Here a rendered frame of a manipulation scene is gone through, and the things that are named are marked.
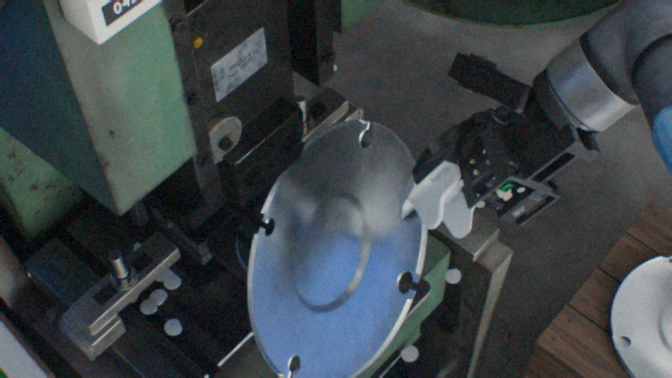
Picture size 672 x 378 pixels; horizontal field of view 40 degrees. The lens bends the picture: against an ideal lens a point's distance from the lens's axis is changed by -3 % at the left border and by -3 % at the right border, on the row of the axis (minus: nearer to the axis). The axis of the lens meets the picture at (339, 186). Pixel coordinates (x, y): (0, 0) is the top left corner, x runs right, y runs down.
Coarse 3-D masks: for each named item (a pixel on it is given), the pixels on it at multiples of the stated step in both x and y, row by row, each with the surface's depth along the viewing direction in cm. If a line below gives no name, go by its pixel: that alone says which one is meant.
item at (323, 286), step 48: (336, 144) 104; (384, 144) 97; (288, 192) 108; (336, 192) 101; (384, 192) 95; (288, 240) 106; (336, 240) 98; (384, 240) 93; (288, 288) 104; (336, 288) 96; (384, 288) 91; (288, 336) 102; (336, 336) 95; (384, 336) 90
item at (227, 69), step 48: (192, 0) 82; (240, 0) 86; (192, 48) 84; (240, 48) 90; (288, 48) 97; (240, 96) 95; (288, 96) 103; (240, 144) 97; (288, 144) 101; (192, 192) 102; (240, 192) 100
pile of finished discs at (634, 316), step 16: (640, 272) 158; (656, 272) 158; (624, 288) 156; (640, 288) 156; (656, 288) 156; (624, 304) 154; (640, 304) 154; (656, 304) 154; (624, 320) 153; (640, 320) 153; (656, 320) 153; (624, 336) 152; (640, 336) 151; (656, 336) 151; (624, 352) 149; (640, 352) 149; (656, 352) 149; (640, 368) 148; (656, 368) 148
